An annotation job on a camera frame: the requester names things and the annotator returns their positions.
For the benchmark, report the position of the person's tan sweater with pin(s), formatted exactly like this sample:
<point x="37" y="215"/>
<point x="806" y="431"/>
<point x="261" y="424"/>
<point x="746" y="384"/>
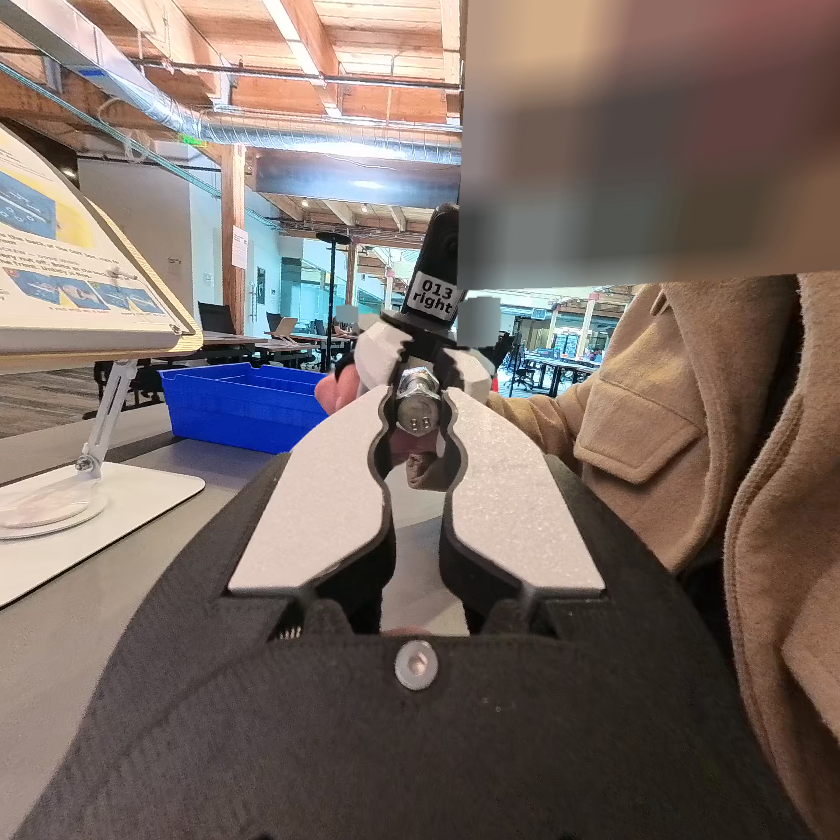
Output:
<point x="722" y="492"/>

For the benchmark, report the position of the steel hex nut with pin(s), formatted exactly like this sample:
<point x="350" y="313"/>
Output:
<point x="415" y="380"/>

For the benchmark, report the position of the wooden office desk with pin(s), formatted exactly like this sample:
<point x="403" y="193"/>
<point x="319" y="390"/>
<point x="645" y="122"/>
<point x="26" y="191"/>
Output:
<point x="262" y="341"/>

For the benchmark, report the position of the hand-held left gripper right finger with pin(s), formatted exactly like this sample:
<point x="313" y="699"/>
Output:
<point x="525" y="525"/>

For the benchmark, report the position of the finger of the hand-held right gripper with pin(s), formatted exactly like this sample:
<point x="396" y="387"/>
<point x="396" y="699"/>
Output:
<point x="476" y="377"/>
<point x="380" y="358"/>

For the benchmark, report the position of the white stand base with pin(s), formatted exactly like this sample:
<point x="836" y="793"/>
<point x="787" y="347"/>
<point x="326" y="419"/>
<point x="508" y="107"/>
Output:
<point x="98" y="512"/>

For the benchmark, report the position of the person's right hand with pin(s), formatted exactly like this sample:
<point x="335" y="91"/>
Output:
<point x="338" y="394"/>

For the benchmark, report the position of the long office table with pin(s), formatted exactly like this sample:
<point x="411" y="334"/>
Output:
<point x="568" y="371"/>

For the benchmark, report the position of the printed instruction sheet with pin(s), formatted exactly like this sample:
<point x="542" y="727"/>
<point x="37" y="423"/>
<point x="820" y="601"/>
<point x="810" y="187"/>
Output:
<point x="39" y="262"/>

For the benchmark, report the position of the blue plastic bin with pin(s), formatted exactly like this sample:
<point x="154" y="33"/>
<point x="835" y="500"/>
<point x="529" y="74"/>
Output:
<point x="249" y="413"/>

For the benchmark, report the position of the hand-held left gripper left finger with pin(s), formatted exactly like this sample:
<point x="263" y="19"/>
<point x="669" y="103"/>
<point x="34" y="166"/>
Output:
<point x="315" y="518"/>

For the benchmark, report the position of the steel hex bolt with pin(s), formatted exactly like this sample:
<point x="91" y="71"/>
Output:
<point x="420" y="417"/>

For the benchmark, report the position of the white paper notice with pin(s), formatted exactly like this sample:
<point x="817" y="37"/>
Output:
<point x="239" y="246"/>

